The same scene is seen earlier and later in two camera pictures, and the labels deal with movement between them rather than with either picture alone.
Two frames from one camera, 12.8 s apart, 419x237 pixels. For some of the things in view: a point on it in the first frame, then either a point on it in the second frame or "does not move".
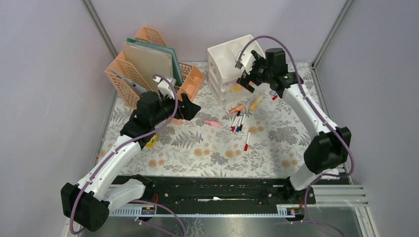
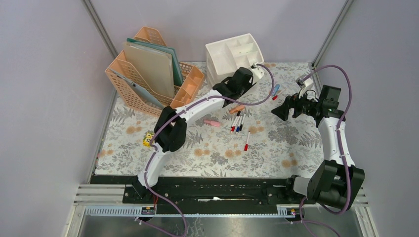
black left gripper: (190, 108) to (249, 84)
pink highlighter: (215, 123) does not move
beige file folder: (147, 63) does not move
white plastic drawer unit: (224, 61) does not move
